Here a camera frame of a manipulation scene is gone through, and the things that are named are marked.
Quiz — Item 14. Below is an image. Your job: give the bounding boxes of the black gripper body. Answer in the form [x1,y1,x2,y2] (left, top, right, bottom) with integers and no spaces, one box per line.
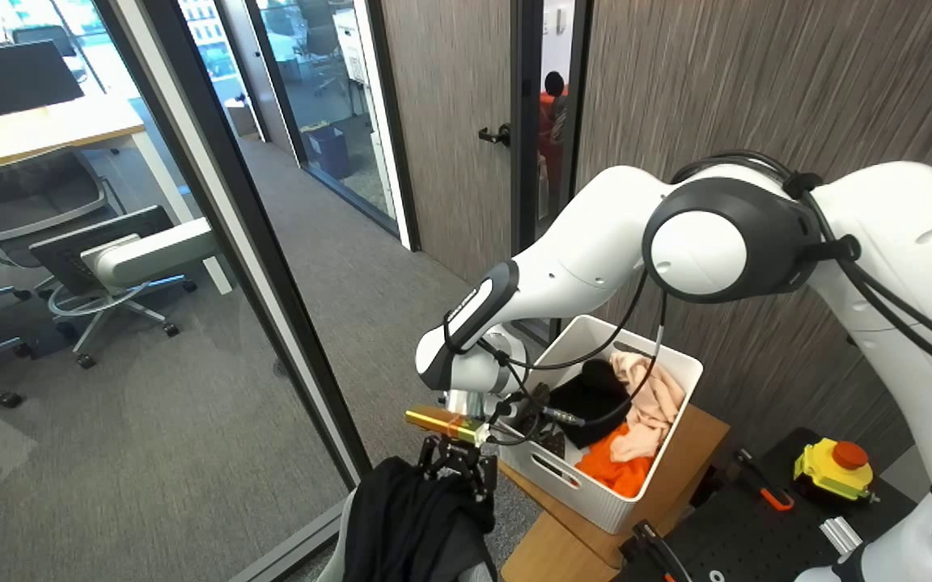
[419,434,500,479]

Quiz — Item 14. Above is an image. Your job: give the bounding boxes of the black shirt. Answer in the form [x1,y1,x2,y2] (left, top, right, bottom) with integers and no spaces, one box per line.
[343,454,501,582]

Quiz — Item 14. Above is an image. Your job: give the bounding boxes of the black garment in bin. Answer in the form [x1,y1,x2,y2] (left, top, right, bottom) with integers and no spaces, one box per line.
[535,355,636,454]

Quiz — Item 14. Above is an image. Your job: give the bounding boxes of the white plastic bin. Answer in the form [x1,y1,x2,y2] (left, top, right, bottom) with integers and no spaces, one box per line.
[493,311,709,535]

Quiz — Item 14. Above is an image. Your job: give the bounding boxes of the office chair with white armrest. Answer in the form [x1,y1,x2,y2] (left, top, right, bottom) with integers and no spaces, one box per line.
[27,202,225,370]

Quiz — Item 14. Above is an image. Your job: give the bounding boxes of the grey mesh office chair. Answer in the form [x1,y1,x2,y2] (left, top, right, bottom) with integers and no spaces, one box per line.
[0,148,117,272]

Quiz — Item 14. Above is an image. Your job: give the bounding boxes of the orange cloth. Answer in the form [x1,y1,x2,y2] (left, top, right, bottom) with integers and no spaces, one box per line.
[578,423,658,502]

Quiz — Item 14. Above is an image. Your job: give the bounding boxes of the peach cloth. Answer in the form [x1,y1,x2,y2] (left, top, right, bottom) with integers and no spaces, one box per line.
[607,345,692,465]

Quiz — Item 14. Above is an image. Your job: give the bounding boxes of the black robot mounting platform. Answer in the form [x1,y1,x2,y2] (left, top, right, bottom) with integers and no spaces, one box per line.
[614,423,923,582]

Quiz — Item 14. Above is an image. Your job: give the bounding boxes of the person in orange top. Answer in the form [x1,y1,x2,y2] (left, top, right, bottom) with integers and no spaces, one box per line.
[538,67,573,202]

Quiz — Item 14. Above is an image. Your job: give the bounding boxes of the yellow emergency stop box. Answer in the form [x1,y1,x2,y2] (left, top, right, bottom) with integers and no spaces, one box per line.
[790,434,882,504]

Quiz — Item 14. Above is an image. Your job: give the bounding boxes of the small white block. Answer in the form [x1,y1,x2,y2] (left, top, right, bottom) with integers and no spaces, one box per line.
[816,515,866,560]

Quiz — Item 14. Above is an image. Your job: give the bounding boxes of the wooden office desk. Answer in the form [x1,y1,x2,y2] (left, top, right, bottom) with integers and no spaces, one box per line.
[0,90,153,183]

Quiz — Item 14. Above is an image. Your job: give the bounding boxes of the black monitor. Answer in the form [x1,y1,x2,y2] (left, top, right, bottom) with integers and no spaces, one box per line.
[0,40,88,129]

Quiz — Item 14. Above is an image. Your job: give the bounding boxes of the yellow wrist camera block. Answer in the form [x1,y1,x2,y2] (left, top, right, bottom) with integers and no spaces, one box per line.
[403,403,493,449]

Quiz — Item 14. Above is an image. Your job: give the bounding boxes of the black clamp orange handle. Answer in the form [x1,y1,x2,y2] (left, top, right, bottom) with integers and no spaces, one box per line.
[731,441,799,517]

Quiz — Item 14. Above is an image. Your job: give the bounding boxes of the black door handle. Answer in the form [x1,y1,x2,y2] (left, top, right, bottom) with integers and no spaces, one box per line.
[477,118,516,150]

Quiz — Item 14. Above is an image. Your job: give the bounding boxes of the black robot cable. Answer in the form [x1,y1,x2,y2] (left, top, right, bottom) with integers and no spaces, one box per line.
[809,229,932,391]

